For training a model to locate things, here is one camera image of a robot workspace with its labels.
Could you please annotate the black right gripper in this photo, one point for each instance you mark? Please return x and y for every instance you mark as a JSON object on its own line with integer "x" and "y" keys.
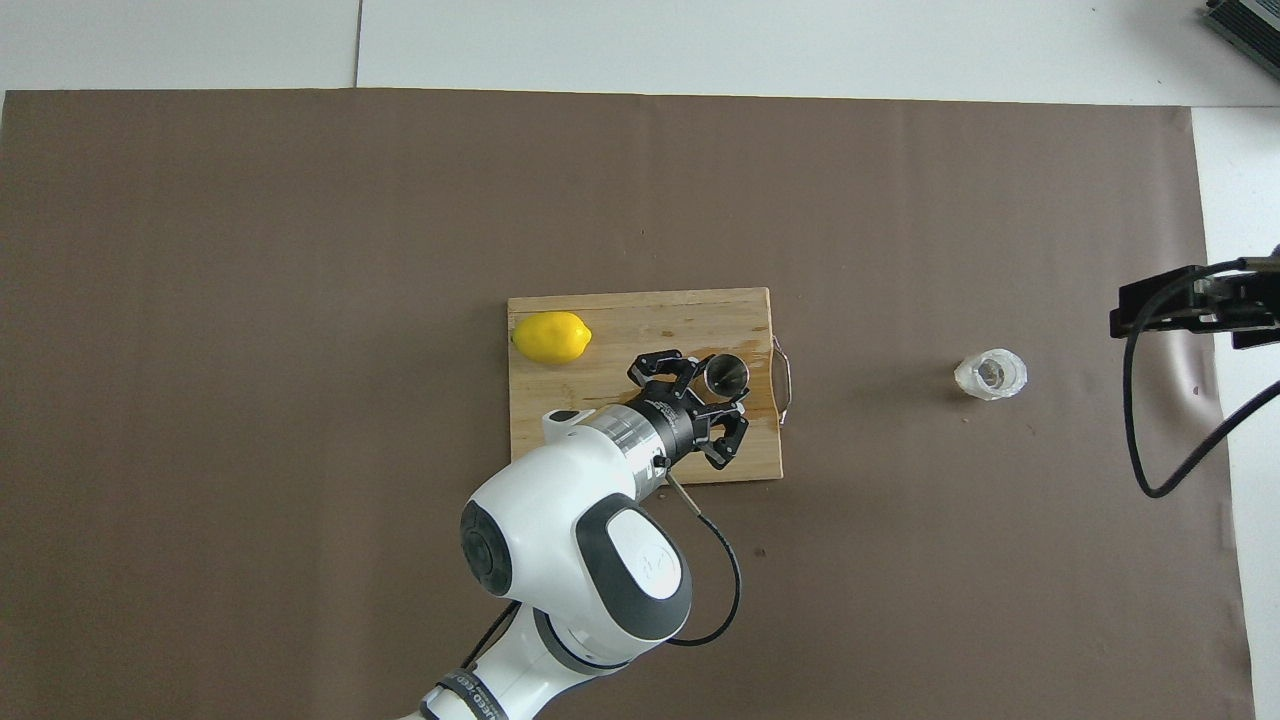
{"x": 1250, "y": 295}

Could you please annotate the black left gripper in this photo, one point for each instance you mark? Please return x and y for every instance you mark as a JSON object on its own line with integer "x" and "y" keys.
{"x": 680, "y": 420}

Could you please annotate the steel double jigger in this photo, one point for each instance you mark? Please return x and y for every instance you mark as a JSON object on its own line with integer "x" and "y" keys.
{"x": 727, "y": 372}

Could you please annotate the clear plastic cup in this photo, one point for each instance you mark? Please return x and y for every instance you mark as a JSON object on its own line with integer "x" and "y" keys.
{"x": 990, "y": 375}

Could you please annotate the wooden cutting board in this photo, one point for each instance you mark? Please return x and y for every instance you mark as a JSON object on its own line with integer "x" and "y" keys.
{"x": 600, "y": 400}

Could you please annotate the yellow lemon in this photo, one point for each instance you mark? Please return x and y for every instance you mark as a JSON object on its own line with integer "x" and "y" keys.
{"x": 550, "y": 338}

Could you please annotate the black ribbed metal device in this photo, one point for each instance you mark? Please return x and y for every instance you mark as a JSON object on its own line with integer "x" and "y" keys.
{"x": 1250, "y": 20}

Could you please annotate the brown paper table mat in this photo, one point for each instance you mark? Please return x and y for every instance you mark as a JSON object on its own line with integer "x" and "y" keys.
{"x": 300, "y": 300}

